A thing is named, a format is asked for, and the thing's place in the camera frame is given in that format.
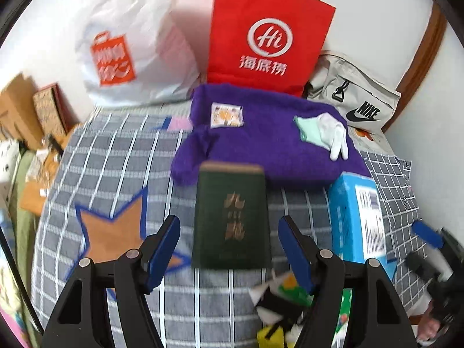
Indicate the plain cardboard box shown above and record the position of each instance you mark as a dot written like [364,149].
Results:
[18,108]

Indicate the white plastic bag orange print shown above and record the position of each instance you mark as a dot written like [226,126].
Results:
[145,43]

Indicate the green packet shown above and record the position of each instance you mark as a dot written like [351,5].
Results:
[290,286]

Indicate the brown patterned box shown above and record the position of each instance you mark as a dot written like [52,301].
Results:
[49,108]

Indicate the green cloth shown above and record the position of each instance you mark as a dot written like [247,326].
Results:
[21,203]

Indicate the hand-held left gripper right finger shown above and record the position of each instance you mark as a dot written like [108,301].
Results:
[297,253]

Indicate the flat cardboard piece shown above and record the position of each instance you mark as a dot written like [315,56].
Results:
[34,195]

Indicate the grey checked star bed sheet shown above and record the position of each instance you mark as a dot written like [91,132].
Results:
[108,159]

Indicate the small printed packet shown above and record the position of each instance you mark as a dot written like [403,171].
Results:
[226,115]

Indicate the white sock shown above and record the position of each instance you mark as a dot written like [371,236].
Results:
[335,134]

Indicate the fruit print pillow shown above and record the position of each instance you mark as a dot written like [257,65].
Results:
[377,141]

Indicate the beige backpack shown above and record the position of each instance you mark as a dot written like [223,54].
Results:
[362,90]

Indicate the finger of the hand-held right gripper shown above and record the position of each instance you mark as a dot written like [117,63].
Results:
[420,264]
[427,234]

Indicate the blue cardboard box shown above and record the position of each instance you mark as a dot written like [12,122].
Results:
[344,217]

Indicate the white spotted cloth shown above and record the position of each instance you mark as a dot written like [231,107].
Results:
[7,163]

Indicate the dark grey checked pillow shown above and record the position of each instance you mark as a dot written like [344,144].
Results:
[391,177]

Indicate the purple towel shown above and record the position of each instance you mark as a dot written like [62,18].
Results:
[268,145]

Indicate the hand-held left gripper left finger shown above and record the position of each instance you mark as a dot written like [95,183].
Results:
[165,250]

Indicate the red paper bag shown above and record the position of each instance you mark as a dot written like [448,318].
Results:
[232,14]

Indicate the white tissue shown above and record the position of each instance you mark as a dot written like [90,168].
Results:
[292,337]

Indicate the mint green sock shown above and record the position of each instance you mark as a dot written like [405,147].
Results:
[308,130]

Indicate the yellow sock black print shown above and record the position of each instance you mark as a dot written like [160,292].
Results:
[270,339]

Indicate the wooden bed frame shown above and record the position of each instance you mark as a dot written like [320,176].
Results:
[424,50]

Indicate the person's right hand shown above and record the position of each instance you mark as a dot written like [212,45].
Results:
[431,330]

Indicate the dark green book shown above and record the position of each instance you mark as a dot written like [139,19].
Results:
[217,224]

